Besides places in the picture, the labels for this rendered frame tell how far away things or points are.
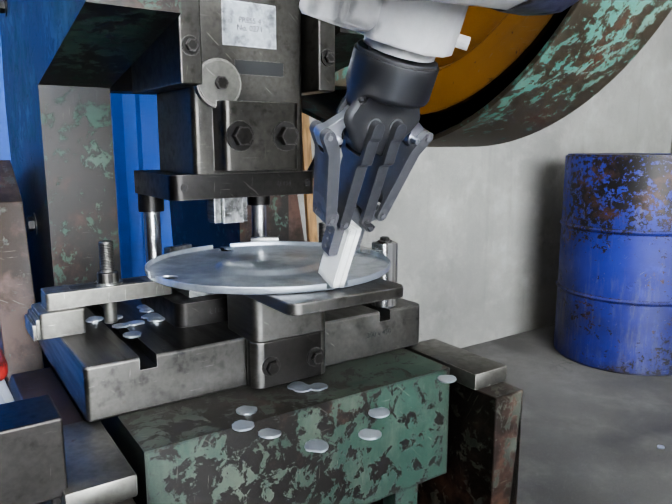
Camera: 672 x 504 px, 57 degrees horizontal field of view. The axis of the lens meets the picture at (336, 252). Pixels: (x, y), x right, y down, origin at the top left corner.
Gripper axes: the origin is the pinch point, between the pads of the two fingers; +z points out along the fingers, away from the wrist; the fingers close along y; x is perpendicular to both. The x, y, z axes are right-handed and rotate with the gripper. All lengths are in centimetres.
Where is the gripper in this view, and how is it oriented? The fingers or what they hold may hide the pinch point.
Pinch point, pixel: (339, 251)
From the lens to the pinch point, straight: 62.1
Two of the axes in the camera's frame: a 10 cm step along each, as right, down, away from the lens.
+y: 8.1, -1.0, 5.8
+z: -2.5, 8.4, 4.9
